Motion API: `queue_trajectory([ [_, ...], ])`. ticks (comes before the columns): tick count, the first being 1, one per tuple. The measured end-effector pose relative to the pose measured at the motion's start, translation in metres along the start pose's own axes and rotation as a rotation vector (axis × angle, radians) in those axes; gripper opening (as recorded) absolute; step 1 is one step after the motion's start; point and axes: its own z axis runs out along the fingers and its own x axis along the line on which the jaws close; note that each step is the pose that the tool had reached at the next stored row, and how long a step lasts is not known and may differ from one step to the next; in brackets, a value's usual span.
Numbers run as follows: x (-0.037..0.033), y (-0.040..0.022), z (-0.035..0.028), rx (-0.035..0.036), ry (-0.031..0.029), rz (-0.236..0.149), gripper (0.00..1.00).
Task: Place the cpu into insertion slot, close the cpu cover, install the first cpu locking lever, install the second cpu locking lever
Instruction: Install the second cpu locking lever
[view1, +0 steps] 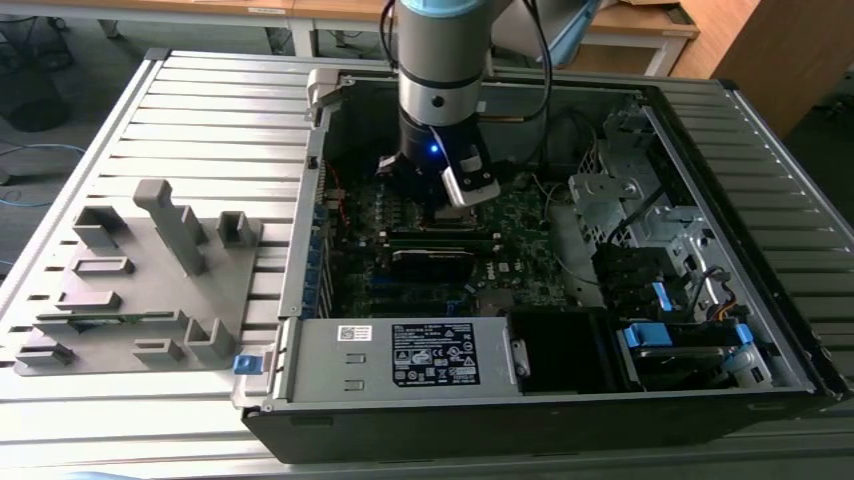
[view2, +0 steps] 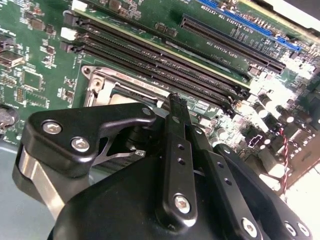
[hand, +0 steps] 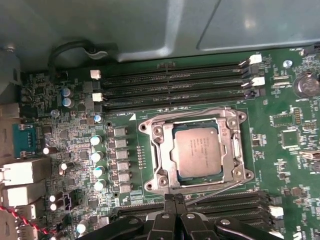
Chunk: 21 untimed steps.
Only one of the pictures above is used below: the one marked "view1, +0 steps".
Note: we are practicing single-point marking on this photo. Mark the silver CPU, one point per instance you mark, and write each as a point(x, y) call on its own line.
point(455, 215)

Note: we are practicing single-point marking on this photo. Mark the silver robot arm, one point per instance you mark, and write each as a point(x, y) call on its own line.
point(440, 65)

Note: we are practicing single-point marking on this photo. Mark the CPU socket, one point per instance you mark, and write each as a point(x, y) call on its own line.
point(477, 225)

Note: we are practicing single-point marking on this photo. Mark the black graphics card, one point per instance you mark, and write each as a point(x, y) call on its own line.
point(433, 270)

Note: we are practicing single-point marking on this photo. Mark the green motherboard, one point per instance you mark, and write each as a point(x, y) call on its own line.
point(527, 255)

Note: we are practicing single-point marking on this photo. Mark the metal drive cage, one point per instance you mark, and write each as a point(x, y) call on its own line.
point(600, 192)

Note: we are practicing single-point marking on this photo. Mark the dark chipset heat sink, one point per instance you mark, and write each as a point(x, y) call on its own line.
point(495, 301)

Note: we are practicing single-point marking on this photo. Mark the black disk bay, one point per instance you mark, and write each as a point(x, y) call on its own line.
point(627, 270)

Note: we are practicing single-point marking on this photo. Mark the grey power supply unit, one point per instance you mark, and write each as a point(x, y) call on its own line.
point(320, 350)

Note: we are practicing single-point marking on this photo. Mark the blue disk carrier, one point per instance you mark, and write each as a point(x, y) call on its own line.
point(660, 297)
point(646, 334)
point(742, 334)

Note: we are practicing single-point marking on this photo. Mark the wooden desk white legs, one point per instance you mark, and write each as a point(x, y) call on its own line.
point(167, 6)
point(640, 27)

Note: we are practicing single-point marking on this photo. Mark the grey parts rack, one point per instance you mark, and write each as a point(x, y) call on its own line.
point(167, 300)

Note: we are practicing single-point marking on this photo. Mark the blue case latch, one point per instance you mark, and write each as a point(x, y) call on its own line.
point(248, 365)

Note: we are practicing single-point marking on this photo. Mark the green RAM stick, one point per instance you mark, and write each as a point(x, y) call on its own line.
point(133, 318)

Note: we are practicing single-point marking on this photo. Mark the black PC case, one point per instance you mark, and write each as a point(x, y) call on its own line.
point(467, 435)

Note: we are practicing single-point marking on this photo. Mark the black hard disk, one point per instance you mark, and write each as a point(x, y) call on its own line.
point(674, 367)

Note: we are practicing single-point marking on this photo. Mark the black bin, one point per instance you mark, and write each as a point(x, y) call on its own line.
point(36, 112)

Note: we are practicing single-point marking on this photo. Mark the wooden cabinet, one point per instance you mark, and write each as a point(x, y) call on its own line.
point(787, 50)

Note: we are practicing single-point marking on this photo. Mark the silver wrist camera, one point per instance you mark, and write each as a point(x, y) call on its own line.
point(473, 192)

